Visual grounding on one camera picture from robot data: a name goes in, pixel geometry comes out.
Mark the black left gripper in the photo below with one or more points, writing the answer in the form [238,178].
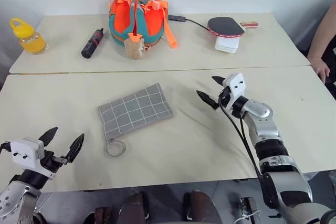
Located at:
[51,162]

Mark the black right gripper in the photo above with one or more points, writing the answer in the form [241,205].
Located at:
[224,98]

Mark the grey checked fabric pouch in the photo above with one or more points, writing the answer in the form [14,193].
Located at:
[134,111]

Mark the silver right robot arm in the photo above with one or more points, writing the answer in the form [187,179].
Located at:
[265,129]

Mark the person's bare forearm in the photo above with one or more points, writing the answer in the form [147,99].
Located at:
[323,48]

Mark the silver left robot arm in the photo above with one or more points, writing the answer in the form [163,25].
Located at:
[13,197]

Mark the person's bare hand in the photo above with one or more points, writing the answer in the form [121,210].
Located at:
[321,68]

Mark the white flat box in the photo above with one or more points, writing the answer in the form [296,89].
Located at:
[225,45]

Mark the black table tennis paddle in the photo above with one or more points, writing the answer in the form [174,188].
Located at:
[224,26]

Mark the small rusty brown block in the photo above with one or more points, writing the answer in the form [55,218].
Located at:
[102,215]

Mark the beige plush bear toy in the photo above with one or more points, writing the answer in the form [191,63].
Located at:
[134,49]

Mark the dark brown rounded shape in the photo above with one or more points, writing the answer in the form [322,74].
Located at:
[134,207]
[200,207]

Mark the black bottle with red band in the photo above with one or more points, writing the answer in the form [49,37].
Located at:
[90,45]

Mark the yellow-lidded jar of orange liquid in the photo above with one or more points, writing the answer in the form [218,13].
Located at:
[31,43]

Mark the orange and teal backpack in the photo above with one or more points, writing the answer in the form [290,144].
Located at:
[123,16]

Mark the small dark metal block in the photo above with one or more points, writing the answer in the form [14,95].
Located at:
[248,207]

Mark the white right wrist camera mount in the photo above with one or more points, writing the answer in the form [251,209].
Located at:
[236,82]

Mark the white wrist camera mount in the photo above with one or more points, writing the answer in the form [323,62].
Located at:
[25,150]
[236,82]

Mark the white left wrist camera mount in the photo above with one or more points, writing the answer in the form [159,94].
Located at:
[25,150]

